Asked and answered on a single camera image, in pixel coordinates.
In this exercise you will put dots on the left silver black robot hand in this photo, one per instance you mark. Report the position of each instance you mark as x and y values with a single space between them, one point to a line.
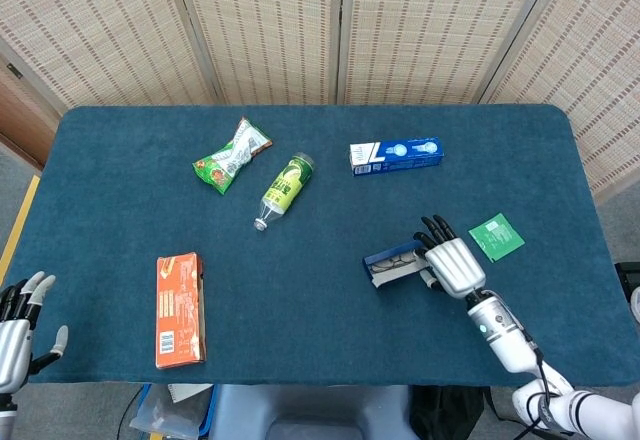
15 340

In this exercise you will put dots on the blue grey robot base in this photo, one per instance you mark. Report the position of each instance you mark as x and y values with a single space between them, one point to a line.
310 410

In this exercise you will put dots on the blue table cloth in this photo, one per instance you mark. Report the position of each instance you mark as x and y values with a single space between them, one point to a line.
310 285

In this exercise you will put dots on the clear plastic bag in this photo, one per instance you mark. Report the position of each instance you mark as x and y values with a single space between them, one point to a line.
165 417

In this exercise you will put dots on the blue plastic bin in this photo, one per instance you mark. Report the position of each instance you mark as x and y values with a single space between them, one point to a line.
207 417

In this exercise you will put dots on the blue white toothpaste box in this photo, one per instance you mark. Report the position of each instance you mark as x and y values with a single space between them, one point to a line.
400 165

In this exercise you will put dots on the black bag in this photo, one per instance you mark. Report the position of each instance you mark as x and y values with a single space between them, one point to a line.
445 412

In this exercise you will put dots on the black frame eyeglasses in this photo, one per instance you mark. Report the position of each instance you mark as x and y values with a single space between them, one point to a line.
395 262

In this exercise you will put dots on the woven bamboo screen panel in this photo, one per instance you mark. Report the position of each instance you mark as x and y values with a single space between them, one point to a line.
590 60
265 30
430 30
100 30

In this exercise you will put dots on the brown wooden cabinet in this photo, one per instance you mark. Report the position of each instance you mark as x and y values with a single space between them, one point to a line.
20 115

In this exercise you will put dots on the blue glasses box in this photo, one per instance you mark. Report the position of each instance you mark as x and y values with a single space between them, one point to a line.
400 275

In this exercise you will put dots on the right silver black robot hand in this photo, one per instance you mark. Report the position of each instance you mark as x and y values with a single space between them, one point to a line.
455 265

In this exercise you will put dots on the white notebook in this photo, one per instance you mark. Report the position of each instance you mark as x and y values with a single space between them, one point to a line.
187 392

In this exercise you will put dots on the white round object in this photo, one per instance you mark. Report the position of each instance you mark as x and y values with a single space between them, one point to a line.
636 305

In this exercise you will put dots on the clear bottle green label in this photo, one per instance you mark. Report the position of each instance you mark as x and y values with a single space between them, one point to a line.
287 187

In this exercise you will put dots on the black plastic tray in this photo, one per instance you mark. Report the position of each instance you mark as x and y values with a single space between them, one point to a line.
625 280

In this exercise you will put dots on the green snack bag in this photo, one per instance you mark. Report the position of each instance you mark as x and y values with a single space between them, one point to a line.
220 170

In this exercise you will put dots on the orange cardboard box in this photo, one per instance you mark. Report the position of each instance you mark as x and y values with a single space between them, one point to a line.
175 310

